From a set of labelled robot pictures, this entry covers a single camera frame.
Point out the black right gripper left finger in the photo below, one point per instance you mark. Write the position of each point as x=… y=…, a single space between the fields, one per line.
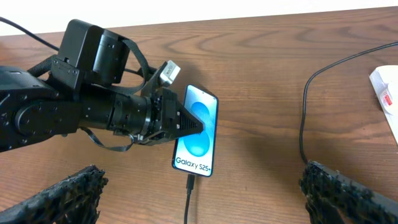
x=72 y=200

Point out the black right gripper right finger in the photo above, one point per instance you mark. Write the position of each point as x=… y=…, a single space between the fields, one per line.
x=332 y=196

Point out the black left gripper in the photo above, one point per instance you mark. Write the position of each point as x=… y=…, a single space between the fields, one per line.
x=167 y=119

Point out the blue Galaxy smartphone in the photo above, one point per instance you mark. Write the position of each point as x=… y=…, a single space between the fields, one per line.
x=195 y=153

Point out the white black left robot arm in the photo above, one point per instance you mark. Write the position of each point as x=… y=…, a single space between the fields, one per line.
x=96 y=80

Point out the white power strip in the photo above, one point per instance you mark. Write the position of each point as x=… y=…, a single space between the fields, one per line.
x=384 y=82

